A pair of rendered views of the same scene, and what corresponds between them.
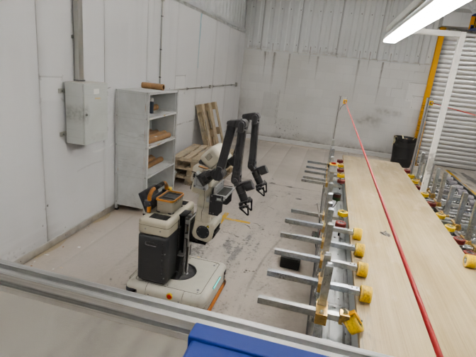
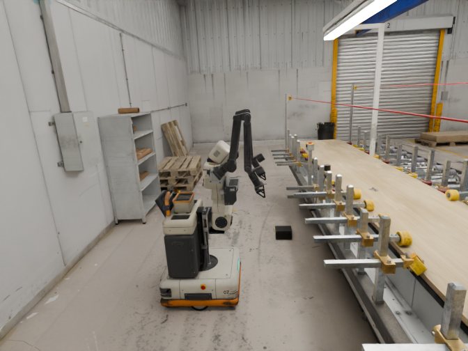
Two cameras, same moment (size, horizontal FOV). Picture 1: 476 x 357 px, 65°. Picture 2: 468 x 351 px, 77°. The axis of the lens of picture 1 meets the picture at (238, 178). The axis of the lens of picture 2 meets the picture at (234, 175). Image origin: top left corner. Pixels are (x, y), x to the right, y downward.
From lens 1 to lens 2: 59 cm
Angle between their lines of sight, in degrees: 9
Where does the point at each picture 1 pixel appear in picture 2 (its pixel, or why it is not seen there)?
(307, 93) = (244, 102)
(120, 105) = (104, 130)
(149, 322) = not seen: outside the picture
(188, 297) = (221, 283)
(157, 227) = (181, 226)
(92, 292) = not seen: outside the picture
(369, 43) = (284, 56)
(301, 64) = (235, 80)
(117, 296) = not seen: outside the picture
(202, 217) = (219, 209)
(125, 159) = (117, 177)
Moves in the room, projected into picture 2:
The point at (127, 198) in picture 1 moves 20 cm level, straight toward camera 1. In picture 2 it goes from (125, 212) to (127, 217)
